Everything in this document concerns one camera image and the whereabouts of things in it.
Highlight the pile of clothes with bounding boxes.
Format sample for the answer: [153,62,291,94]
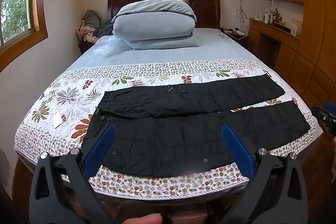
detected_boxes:
[76,9,103,43]

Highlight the person's left hand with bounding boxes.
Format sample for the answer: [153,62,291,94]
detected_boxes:
[123,214,163,224]

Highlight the folded light blue duvet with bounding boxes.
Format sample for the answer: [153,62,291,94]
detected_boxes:
[112,0,197,42]

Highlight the dark wooden nightstand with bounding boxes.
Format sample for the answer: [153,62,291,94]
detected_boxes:
[77,40,99,55]

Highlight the black keyboard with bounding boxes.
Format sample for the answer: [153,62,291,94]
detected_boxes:
[272,22,292,33]

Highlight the light blue pillow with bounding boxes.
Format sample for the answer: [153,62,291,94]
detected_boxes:
[119,34,201,50]

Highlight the black pants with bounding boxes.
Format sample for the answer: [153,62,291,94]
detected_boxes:
[82,74,311,178]

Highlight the white desk lamp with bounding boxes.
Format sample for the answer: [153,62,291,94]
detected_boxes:
[265,0,277,24]

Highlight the clear plastic wrap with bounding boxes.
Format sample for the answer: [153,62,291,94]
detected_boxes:
[93,36,124,57]

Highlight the dark nightstand with gadgets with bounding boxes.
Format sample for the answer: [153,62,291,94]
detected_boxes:
[219,27,250,49]

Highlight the wooden desk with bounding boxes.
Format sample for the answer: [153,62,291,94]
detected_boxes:
[247,18,301,73]

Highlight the dark wooden headboard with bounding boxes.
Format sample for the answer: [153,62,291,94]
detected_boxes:
[107,0,221,29]

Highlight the floral quilted bedspread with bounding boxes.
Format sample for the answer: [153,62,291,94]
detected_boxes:
[14,59,324,201]

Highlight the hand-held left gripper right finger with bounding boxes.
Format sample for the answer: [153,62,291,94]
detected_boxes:
[221,124,308,224]

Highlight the wooden bed frame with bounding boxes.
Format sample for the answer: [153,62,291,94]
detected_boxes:
[12,153,265,224]

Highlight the white paper slip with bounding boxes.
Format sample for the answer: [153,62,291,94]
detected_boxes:
[52,114,68,128]

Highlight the wooden wardrobe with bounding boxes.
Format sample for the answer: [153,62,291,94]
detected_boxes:
[249,0,336,119]

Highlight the light blue bed sheet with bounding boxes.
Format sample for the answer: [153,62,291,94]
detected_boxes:
[64,28,259,75]

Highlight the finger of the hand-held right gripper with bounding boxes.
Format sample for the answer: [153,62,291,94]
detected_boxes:
[312,101,336,136]

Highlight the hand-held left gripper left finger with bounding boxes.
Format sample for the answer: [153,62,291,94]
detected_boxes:
[29,124,117,224]

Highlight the wooden side window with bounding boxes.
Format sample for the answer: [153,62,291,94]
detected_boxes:
[0,0,49,73]

